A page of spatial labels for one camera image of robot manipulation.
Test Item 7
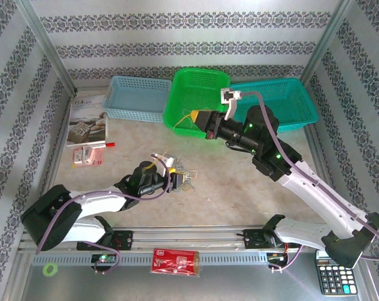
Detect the green mesh plastic basket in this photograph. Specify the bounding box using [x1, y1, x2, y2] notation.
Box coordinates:
[163, 67, 231, 140]

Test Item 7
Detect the pink blister package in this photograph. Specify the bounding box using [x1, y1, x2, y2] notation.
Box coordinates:
[72, 146, 105, 169]

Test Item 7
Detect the teal mesh plastic basket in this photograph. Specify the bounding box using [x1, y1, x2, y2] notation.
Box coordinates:
[228, 77, 319, 133]

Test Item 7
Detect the light blue perforated basket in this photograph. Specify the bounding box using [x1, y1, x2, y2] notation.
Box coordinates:
[102, 75, 173, 124]

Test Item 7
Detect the red snack packet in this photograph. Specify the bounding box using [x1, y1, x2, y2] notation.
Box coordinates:
[150, 247, 201, 278]

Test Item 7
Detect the left controller board with lights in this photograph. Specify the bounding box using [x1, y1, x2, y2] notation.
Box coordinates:
[91, 253, 117, 265]

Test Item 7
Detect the book with photo cover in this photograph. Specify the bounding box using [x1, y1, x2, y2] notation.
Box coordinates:
[65, 90, 110, 148]

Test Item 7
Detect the right controller board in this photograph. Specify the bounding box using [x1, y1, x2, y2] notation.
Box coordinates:
[267, 250, 289, 266]

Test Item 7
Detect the green tape roll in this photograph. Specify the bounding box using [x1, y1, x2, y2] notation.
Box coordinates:
[42, 262, 59, 277]

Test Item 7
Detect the black desk calculator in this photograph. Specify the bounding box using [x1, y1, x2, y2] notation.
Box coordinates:
[314, 249, 358, 296]

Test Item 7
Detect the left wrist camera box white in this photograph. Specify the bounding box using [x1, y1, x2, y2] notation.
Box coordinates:
[151, 152, 175, 169]

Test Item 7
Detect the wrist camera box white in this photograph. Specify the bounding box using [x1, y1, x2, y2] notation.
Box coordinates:
[151, 152, 175, 169]
[220, 88, 242, 120]

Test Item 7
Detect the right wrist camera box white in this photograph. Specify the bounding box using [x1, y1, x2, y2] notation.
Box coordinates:
[220, 88, 242, 120]

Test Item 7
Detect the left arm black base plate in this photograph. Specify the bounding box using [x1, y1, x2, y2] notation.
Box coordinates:
[76, 230, 134, 251]

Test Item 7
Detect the aluminium table side rail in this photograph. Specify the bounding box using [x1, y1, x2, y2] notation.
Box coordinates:
[38, 90, 76, 204]
[303, 125, 339, 220]

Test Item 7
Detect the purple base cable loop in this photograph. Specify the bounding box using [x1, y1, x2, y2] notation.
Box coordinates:
[269, 244, 304, 274]
[93, 247, 124, 276]

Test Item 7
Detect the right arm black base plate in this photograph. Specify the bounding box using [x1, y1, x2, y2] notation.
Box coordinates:
[242, 228, 302, 251]

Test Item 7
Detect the grey slotted cable duct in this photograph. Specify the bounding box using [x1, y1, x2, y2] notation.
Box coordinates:
[31, 252, 270, 267]

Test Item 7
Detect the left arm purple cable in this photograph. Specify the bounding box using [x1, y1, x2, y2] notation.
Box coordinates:
[35, 155, 173, 255]

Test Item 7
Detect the aluminium frame post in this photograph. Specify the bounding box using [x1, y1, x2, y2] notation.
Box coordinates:
[301, 0, 356, 87]
[15, 0, 78, 96]

